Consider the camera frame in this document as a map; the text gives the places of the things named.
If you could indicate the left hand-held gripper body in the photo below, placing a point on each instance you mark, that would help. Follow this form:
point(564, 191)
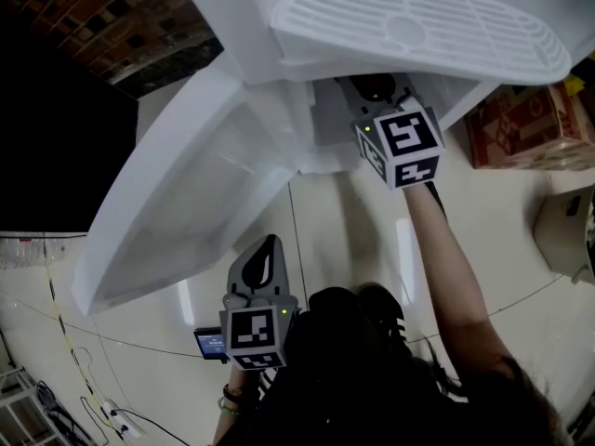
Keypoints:
point(253, 328)

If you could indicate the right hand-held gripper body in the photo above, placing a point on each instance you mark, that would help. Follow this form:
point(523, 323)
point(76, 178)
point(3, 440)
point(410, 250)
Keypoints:
point(409, 137)

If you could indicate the white water dispenser cabinet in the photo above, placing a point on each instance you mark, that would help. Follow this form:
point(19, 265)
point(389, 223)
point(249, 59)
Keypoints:
point(260, 26)

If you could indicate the person's left forearm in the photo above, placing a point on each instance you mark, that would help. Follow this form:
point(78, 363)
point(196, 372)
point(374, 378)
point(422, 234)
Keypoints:
point(232, 425)

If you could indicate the person's right forearm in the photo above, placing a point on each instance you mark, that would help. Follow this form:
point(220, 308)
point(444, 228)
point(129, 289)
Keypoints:
point(446, 267)

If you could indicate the small blue display device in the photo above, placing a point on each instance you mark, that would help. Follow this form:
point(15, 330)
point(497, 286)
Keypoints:
point(211, 342)

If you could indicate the white slotted drip tray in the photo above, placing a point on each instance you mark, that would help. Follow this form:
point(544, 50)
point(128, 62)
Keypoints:
point(465, 40)

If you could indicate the red printed cardboard box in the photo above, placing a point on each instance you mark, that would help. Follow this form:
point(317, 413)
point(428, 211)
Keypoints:
point(525, 128)

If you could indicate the person's black top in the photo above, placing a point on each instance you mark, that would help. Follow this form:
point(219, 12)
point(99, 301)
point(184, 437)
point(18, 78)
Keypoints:
point(353, 388)

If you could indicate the white power strip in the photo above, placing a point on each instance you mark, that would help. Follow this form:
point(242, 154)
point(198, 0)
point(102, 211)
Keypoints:
point(122, 420)

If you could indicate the yellow paper item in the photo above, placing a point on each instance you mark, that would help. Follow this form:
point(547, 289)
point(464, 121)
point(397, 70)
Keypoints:
point(575, 84)

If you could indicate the beige plastic box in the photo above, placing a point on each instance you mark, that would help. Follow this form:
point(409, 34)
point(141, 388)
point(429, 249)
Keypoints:
point(562, 235)

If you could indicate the clear plastic panel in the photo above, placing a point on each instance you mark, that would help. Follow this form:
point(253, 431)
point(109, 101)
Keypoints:
point(32, 249)

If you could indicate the white metal rack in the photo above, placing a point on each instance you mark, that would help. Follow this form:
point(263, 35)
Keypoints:
point(18, 402)

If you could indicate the large black screen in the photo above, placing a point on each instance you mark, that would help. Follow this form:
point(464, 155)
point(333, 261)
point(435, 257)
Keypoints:
point(56, 147)

